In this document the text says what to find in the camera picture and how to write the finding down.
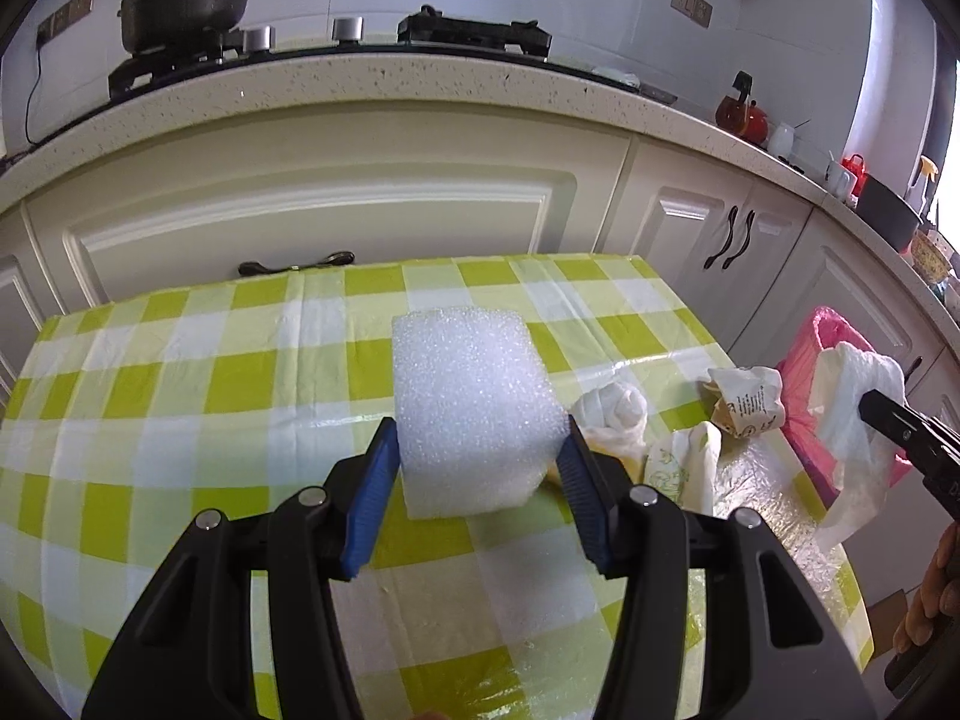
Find person's right hand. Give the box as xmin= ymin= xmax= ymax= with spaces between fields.
xmin=892 ymin=532 xmax=959 ymax=654

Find crumpled paper wrapper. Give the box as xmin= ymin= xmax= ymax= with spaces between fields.
xmin=708 ymin=365 xmax=785 ymax=443

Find brown cardboard piece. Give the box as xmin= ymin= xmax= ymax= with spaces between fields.
xmin=870 ymin=591 xmax=913 ymax=650

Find yellow patterned basket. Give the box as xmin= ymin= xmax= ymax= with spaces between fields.
xmin=903 ymin=229 xmax=954 ymax=279

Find black gas stove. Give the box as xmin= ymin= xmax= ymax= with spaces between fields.
xmin=107 ymin=5 xmax=680 ymax=105

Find black cooking pot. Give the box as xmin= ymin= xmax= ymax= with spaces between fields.
xmin=118 ymin=0 xmax=273 ymax=54

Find green checked tablecloth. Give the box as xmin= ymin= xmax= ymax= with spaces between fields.
xmin=0 ymin=255 xmax=875 ymax=720

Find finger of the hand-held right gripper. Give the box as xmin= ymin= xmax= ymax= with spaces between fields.
xmin=859 ymin=388 xmax=943 ymax=460

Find yellow capped spray bottle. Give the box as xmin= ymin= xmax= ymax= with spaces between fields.
xmin=910 ymin=156 xmax=941 ymax=215

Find cream lower kitchen cabinet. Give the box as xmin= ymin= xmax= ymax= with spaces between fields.
xmin=0 ymin=101 xmax=960 ymax=466

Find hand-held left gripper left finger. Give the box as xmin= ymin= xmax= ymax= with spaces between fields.
xmin=81 ymin=416 xmax=402 ymax=720

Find white knotted cloth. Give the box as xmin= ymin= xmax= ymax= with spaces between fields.
xmin=571 ymin=382 xmax=650 ymax=485

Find waste bin with pink bag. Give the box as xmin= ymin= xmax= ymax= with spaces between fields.
xmin=775 ymin=306 xmax=913 ymax=508

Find black power cable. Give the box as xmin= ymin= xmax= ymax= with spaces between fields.
xmin=0 ymin=40 xmax=47 ymax=160

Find small white foam block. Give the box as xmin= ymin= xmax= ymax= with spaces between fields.
xmin=391 ymin=309 xmax=573 ymax=521

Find speckled stone countertop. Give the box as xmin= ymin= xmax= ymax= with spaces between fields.
xmin=0 ymin=45 xmax=960 ymax=302

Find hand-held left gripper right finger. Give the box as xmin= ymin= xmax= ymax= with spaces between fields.
xmin=555 ymin=415 xmax=878 ymax=720

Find white printed plastic bag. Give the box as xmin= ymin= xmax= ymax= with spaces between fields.
xmin=644 ymin=420 xmax=725 ymax=519

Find gold wall socket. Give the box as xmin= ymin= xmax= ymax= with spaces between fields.
xmin=37 ymin=0 xmax=99 ymax=43

